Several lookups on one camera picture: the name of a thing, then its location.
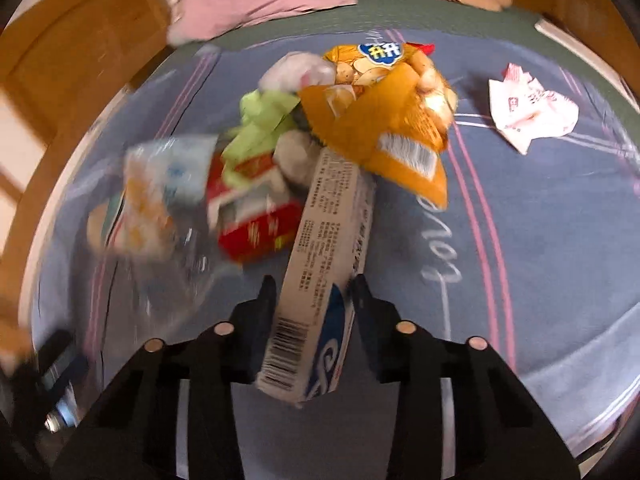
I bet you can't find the white blue medicine box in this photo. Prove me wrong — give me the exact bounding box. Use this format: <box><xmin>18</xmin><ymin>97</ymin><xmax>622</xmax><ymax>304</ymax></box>
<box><xmin>256</xmin><ymin>148</ymin><xmax>375</xmax><ymax>404</ymax></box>

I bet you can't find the yellow chip bag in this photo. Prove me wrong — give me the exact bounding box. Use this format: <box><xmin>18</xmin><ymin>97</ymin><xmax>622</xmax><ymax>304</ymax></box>
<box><xmin>298</xmin><ymin>42</ymin><xmax>458</xmax><ymax>209</ymax></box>

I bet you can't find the white pink wrapper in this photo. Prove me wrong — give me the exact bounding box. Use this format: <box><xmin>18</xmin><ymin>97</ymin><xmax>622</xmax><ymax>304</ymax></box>
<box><xmin>488</xmin><ymin>63</ymin><xmax>579</xmax><ymax>155</ymax></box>

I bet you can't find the white paper cup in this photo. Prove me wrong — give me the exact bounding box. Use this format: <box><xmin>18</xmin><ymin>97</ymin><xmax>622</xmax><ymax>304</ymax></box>
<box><xmin>87</xmin><ymin>193</ymin><xmax>130</xmax><ymax>255</ymax></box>

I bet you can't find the red cigarette box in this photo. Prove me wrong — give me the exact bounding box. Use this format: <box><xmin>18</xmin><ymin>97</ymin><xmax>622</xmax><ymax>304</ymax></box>
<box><xmin>206</xmin><ymin>153</ymin><xmax>304</xmax><ymax>263</ymax></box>

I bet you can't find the clear printed plastic bag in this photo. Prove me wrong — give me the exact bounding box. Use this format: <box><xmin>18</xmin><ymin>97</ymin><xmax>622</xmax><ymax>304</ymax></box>
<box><xmin>122</xmin><ymin>134</ymin><xmax>220</xmax><ymax>309</ymax></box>

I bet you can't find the blue striped blanket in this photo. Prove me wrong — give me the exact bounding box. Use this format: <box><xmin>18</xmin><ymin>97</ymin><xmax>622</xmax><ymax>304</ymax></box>
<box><xmin>32</xmin><ymin>30</ymin><xmax>639</xmax><ymax>456</ymax></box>

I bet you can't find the green crumpled paper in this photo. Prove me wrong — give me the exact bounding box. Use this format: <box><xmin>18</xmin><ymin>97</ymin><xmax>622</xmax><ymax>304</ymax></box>
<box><xmin>221</xmin><ymin>90</ymin><xmax>299</xmax><ymax>188</ymax></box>

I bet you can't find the red wrapper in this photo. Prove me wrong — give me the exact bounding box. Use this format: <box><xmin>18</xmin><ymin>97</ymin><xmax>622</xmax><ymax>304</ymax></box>
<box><xmin>405</xmin><ymin>42</ymin><xmax>435</xmax><ymax>56</ymax></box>

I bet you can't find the green bed mat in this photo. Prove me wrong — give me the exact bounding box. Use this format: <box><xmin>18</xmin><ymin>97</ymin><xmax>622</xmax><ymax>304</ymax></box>
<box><xmin>150</xmin><ymin>0</ymin><xmax>640</xmax><ymax>111</ymax></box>

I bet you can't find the white flat board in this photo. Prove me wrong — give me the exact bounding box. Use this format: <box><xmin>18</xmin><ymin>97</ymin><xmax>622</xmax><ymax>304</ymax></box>
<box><xmin>535</xmin><ymin>18</ymin><xmax>639</xmax><ymax>112</ymax></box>

